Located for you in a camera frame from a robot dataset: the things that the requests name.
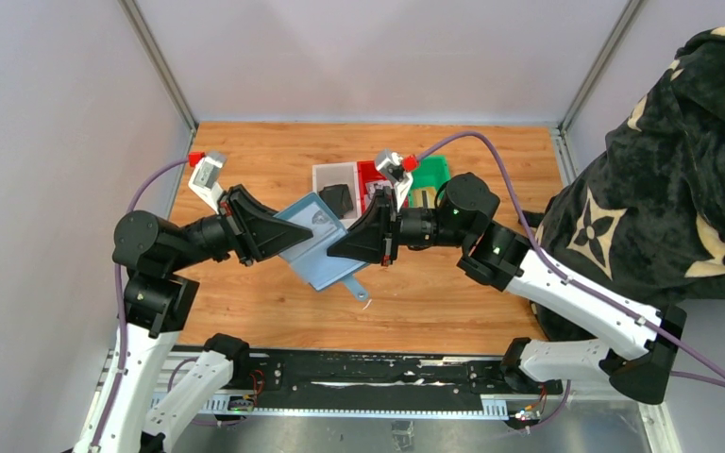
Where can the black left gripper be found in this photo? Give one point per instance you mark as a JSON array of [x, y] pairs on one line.
[[239, 225]]

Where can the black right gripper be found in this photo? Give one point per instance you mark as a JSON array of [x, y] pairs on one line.
[[388, 226]]

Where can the white VIP card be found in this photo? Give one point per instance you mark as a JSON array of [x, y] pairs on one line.
[[314, 214]]

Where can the blue card holder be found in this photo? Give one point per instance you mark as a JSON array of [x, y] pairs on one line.
[[327, 271]]

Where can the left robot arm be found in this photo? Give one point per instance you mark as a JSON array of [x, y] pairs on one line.
[[153, 307]]

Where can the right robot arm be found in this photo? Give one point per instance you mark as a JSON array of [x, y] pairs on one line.
[[632, 347]]

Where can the black wallet in white bin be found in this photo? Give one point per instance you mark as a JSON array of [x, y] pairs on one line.
[[338, 199]]

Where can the red plastic bin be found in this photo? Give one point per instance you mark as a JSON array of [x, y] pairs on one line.
[[369, 179]]

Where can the white plastic bin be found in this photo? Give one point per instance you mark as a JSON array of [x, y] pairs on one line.
[[340, 173]]

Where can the green plastic bin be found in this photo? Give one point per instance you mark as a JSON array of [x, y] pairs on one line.
[[428, 178]]

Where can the black floral blanket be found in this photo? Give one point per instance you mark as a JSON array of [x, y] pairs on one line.
[[646, 218]]

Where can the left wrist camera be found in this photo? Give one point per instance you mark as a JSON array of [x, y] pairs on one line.
[[203, 181]]

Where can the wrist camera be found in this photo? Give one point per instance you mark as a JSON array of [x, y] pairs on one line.
[[398, 171], [203, 181]]

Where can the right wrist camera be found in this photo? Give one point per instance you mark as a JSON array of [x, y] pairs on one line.
[[398, 171]]

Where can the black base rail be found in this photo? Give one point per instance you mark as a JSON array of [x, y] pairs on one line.
[[330, 380]]

